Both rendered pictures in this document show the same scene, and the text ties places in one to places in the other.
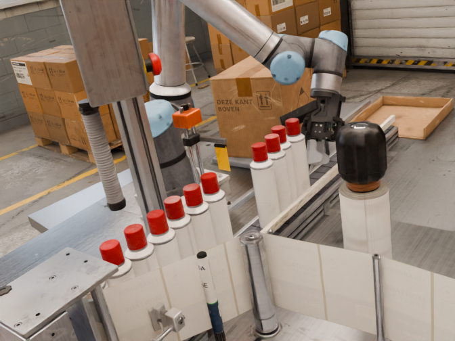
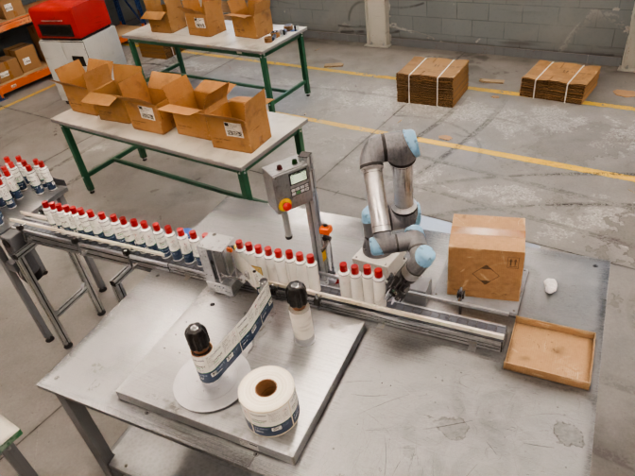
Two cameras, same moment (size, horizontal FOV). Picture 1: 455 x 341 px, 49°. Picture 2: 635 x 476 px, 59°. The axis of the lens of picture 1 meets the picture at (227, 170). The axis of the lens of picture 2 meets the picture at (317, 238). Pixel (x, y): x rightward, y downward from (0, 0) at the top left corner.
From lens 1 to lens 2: 2.22 m
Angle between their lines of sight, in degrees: 67
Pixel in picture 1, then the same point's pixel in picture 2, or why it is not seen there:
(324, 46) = (413, 252)
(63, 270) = (221, 242)
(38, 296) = (210, 242)
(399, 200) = (397, 355)
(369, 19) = not seen: outside the picture
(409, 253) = (320, 351)
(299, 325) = (272, 320)
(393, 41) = not seen: outside the picture
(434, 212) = (383, 370)
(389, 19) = not seen: outside the picture
